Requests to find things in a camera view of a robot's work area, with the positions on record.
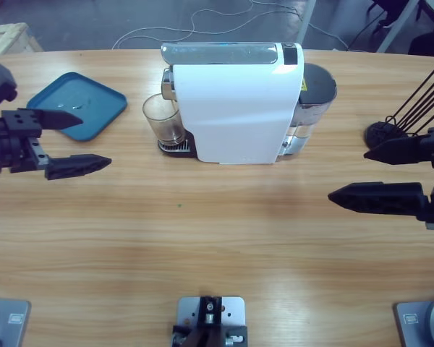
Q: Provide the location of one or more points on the clear drinking glass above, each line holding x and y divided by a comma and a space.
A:
162, 119

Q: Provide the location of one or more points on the silver coffee machine lever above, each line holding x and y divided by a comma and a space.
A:
217, 53

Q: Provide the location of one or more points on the white capsule coffee machine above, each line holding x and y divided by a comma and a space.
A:
231, 108

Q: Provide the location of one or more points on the black capsule holder with rods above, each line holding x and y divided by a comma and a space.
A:
378, 132

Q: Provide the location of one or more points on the teal square plastic tray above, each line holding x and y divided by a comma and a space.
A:
94, 105

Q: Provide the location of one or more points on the black drip tray metal grate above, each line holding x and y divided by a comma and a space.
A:
177, 149

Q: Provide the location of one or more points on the light wooden crate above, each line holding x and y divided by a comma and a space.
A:
7, 38

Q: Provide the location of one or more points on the black office chair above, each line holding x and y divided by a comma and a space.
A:
430, 45

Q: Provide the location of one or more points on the white metal table leg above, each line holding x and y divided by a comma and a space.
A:
398, 25
307, 21

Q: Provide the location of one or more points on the arm grey base plate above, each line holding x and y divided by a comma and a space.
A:
423, 321
7, 321

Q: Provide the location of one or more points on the grey mount plate dark post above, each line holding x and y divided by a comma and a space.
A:
209, 314

